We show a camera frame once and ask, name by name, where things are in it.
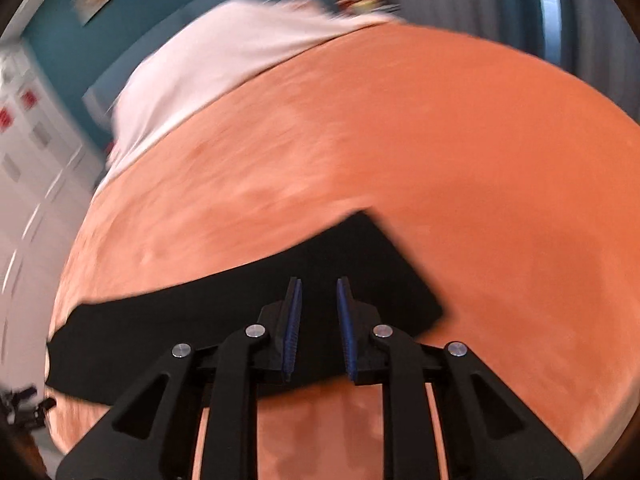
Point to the white pillow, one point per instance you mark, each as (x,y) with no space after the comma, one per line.
(225,60)

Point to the white wardrobe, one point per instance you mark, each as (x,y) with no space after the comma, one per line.
(40,200)

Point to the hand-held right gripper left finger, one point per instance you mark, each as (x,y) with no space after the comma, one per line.
(293,330)

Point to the black pants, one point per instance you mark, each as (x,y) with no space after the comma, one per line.
(150,340)

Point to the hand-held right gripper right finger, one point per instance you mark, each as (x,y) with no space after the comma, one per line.
(346,330)

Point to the blue padded headboard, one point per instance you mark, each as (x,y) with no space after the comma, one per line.
(112,82)

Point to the red paper door sticker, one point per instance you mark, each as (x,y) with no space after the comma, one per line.
(5,120)
(31,100)

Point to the grey curtain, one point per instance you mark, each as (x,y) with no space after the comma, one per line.
(475,0)

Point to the orange blanket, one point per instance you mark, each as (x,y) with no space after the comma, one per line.
(400,160)

